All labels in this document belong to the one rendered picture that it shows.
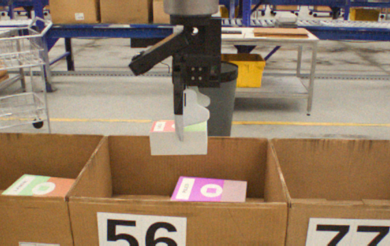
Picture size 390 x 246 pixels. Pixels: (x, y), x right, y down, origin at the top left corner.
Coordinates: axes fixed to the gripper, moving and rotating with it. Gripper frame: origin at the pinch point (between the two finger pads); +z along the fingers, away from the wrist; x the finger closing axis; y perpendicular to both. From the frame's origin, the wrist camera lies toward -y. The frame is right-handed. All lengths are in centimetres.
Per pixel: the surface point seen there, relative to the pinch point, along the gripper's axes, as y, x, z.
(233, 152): 11.2, 20.7, 14.2
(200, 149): 3.9, -2.8, 3.1
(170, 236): -1.2, -8.4, 17.6
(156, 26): -61, 408, 39
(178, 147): 0.0, -2.8, 2.6
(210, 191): 5.8, 11.4, 19.8
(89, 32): -141, 414, 46
